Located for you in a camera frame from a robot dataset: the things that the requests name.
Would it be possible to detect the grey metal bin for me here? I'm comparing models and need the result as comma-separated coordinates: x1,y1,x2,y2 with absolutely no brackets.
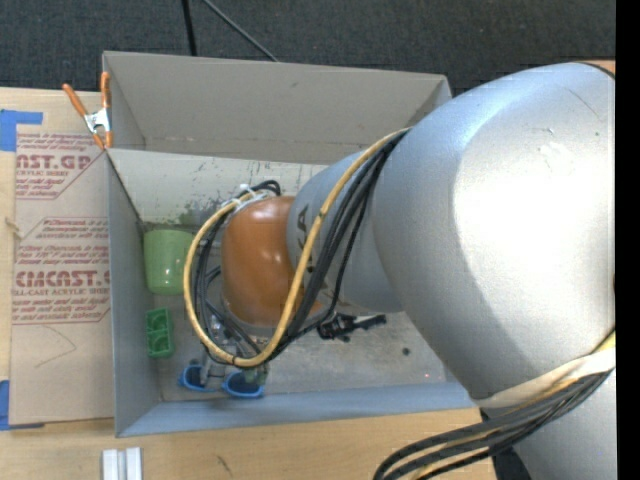
101,50,477,439

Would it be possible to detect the brown cardboard board red print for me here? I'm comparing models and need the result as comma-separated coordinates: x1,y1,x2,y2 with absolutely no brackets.
0,86,117,427

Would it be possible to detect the black cylinder on white bracket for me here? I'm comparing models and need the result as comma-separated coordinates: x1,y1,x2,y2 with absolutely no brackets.
316,312,388,344

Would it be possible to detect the light green plastic cup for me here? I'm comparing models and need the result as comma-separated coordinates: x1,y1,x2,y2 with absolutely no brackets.
142,228,197,297

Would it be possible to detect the green plastic block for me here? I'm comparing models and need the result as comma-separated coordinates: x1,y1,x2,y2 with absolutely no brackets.
144,307,176,360

